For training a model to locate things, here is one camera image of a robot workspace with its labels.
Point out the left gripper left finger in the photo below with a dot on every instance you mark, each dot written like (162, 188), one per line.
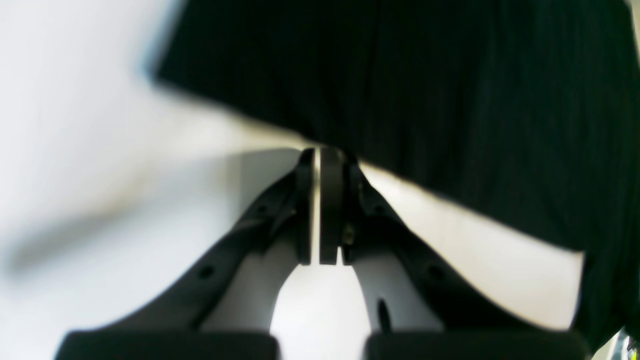
(222, 307)

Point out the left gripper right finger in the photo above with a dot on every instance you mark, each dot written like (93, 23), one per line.
(419, 307)

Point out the black T-shirt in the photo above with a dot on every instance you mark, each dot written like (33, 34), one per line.
(526, 111)

